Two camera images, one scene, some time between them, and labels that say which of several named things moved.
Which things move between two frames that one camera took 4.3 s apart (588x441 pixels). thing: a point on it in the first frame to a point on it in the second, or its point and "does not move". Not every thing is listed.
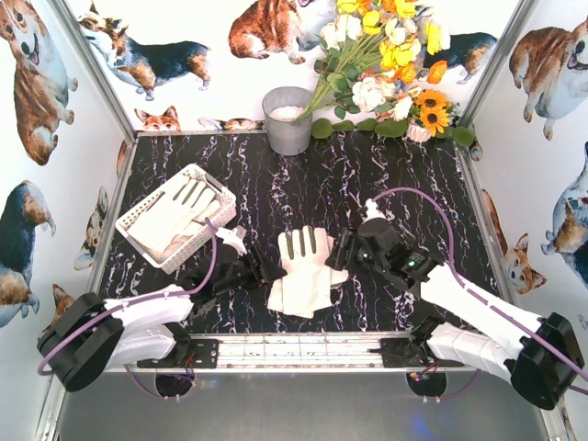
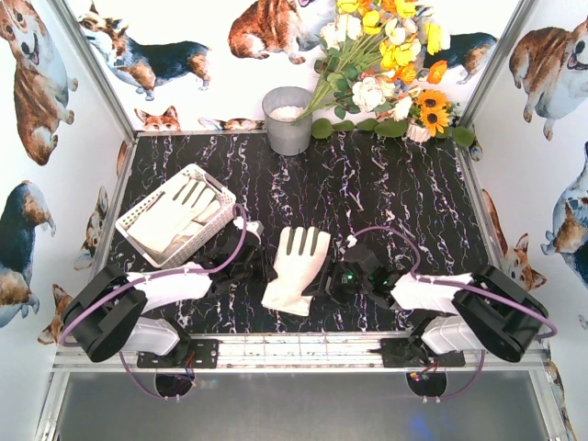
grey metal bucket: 282,105 does not move
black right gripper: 345,248 to 331,279
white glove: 305,286 does not move
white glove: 173,219 does not move
